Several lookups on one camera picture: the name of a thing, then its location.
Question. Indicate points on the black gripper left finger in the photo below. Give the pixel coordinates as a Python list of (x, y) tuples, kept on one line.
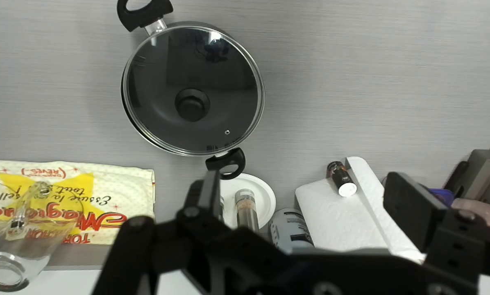
[(146, 250)]

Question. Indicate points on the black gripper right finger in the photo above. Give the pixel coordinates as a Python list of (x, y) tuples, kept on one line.
[(456, 243)]

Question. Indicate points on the glass pot lid black knob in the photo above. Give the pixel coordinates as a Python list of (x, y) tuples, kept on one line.
[(192, 91)]

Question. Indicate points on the black cooking pot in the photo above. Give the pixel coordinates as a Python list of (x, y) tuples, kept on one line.
[(146, 14)]

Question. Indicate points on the printed yellow red tea towel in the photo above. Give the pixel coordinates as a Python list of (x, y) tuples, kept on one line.
[(100, 197)]

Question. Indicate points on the white paper sheet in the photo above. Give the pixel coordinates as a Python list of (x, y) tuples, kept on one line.
[(353, 223)]

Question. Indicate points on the steel pepper grinder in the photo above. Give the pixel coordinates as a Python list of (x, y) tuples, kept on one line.
[(245, 205)]

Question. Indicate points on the clear drinking glass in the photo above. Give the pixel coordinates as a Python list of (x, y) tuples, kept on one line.
[(38, 227)]

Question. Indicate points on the white round plate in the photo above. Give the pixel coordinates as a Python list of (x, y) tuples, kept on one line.
[(263, 199)]

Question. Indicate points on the steel salt grinder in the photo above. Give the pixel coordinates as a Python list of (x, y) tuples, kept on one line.
[(338, 174)]

